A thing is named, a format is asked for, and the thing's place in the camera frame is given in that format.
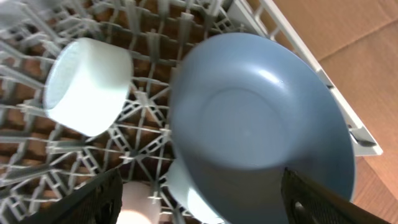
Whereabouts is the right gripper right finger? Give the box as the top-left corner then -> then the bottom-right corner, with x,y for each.
281,167 -> 389,224

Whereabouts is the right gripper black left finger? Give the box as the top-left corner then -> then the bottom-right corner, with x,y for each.
20,169 -> 123,224

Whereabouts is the white pink cup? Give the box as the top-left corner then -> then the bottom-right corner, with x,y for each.
116,182 -> 161,224

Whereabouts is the light blue cup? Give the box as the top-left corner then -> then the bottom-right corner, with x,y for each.
166,159 -> 225,224

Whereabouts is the dark blue plate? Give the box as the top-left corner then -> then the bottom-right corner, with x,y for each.
169,33 -> 355,223

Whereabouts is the light blue bowl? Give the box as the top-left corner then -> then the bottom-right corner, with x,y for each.
43,37 -> 133,137

